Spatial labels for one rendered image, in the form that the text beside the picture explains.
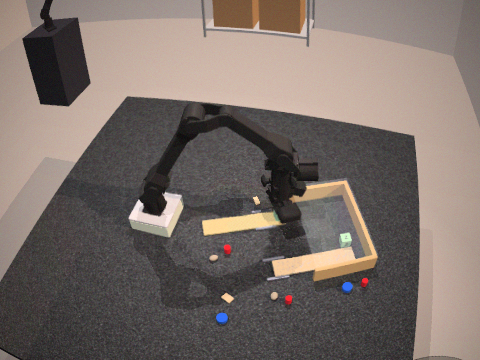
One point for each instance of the tan open-top box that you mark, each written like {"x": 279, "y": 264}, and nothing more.
{"x": 337, "y": 235}

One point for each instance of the blue cylinder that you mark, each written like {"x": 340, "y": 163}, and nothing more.
{"x": 347, "y": 287}
{"x": 222, "y": 318}

